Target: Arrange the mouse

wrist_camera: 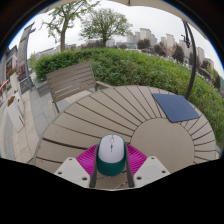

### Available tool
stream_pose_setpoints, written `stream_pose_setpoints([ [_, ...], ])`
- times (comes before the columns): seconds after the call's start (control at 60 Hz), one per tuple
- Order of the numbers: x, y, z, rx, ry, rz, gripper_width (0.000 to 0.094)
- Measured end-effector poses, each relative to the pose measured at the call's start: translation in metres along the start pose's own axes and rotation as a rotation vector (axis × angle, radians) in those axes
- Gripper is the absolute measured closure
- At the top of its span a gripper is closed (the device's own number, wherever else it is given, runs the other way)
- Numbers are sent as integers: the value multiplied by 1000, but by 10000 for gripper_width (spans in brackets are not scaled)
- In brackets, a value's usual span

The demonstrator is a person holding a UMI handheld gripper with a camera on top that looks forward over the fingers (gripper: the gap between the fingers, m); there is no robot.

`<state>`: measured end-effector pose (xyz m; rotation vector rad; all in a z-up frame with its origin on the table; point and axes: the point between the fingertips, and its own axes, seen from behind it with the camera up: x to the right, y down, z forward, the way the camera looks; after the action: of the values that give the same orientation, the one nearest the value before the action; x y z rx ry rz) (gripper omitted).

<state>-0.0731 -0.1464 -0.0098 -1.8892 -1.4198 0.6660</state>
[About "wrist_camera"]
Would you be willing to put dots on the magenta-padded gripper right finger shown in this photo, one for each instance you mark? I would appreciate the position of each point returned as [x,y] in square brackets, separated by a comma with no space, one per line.
[151,170]

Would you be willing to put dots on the sparse-leaved slanted tree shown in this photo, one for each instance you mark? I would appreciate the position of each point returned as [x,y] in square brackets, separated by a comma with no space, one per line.
[62,33]

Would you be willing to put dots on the green hedge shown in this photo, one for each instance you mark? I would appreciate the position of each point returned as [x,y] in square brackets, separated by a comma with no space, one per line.
[140,71]

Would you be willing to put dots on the grey stone pillar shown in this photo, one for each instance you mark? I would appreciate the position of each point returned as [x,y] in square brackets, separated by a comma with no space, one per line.
[23,53]

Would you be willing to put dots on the tall white flower planter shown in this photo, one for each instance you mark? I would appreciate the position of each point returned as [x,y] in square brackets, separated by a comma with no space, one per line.
[13,81]

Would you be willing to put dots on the white and teal computer mouse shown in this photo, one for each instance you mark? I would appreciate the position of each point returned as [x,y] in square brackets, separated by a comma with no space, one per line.
[111,150]

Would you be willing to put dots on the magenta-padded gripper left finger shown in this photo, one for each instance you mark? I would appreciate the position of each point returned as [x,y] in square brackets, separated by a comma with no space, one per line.
[71,170]

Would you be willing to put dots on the blue rectangular mouse pad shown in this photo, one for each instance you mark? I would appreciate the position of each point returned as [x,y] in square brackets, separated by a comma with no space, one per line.
[175,106]

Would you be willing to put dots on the low white flower planter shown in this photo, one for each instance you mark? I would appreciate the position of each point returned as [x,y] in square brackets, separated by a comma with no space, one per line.
[15,116]

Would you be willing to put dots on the round leafy green tree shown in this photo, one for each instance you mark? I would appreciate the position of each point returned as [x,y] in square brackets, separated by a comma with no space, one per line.
[104,25]

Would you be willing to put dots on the distant apartment buildings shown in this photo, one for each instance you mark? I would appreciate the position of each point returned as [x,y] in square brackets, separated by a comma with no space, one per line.
[145,33]

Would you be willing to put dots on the grey slatted wooden chair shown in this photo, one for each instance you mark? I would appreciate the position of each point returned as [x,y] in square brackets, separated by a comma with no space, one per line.
[70,80]

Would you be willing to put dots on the dark curved parasol pole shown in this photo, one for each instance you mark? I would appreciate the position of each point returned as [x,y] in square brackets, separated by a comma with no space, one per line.
[193,63]

